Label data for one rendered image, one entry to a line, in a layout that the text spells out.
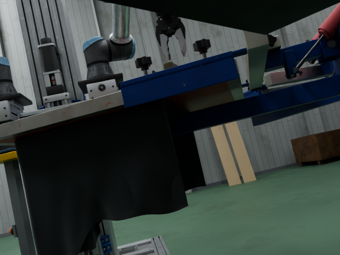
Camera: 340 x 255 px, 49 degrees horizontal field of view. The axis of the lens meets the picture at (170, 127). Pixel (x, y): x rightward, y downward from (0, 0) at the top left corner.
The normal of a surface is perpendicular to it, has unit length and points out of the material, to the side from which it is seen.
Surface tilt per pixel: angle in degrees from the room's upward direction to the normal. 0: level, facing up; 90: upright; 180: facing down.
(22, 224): 90
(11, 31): 90
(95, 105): 90
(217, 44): 90
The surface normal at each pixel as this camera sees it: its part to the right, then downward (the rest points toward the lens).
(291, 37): 0.11, -0.11
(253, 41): -0.22, -0.04
